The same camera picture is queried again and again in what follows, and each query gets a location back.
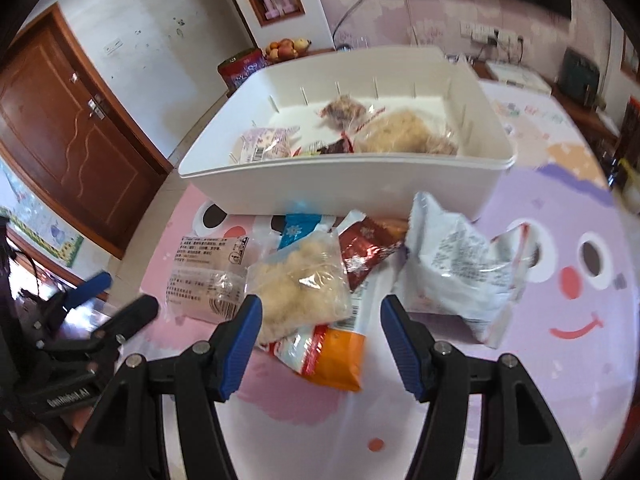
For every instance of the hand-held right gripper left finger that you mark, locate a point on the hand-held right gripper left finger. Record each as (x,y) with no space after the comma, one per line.
(240,350)

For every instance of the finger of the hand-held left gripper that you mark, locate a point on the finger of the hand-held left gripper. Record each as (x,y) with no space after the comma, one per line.
(135,312)
(92,285)

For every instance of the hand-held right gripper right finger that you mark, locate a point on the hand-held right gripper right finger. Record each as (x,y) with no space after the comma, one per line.
(405,350)

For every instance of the red orange biscuit packet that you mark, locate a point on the red orange biscuit packet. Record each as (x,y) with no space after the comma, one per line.
(330,357)

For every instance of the clear bread packet white label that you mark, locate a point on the clear bread packet white label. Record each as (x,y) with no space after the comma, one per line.
(205,280)

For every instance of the clear puffed rice bag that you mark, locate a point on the clear puffed rice bag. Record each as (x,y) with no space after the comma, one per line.
(400,132)
(300,290)

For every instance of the white packet red-striped ends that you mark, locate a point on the white packet red-striped ends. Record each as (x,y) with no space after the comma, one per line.
(450,265)

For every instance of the dark red foil packet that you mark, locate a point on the dark red foil packet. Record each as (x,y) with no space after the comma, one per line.
(367,252)

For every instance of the blue-ended clear cake packet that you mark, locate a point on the blue-ended clear cake packet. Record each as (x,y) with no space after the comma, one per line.
(300,225)

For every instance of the white plastic storage bin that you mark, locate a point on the white plastic storage bin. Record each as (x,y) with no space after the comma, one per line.
(350,180)

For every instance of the small clear white packet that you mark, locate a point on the small clear white packet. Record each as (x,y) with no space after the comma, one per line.
(265,142)

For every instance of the small dark packet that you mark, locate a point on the small dark packet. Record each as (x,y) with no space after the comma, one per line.
(334,148)

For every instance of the clear mixed nut packet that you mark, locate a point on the clear mixed nut packet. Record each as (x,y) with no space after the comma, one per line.
(344,110)

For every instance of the person's left hand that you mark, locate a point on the person's left hand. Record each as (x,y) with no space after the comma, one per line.
(84,414)

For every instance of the cartoon printed tablecloth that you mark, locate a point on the cartoon printed tablecloth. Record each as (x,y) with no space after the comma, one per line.
(500,385)

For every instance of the brown wooden door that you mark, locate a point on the brown wooden door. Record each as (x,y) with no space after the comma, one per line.
(75,150)

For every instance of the red round tin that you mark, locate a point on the red round tin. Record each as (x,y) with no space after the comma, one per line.
(240,70)

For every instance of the white set-top box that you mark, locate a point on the white set-top box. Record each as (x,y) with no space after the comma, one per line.
(520,76)

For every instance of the wooden television cabinet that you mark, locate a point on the wooden television cabinet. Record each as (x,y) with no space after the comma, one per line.
(595,120)

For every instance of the bowl of fruit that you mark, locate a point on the bowl of fruit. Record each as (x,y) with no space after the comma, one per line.
(287,49)

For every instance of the dark grey air fryer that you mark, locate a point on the dark grey air fryer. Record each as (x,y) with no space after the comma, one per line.
(579,76)

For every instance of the colourful wall poster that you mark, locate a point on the colourful wall poster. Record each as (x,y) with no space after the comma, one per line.
(45,232)

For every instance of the white wall switch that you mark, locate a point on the white wall switch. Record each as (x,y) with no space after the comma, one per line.
(112,47)

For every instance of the white wall socket panel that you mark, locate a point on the white wall socket panel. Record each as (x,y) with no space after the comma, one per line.
(487,32)

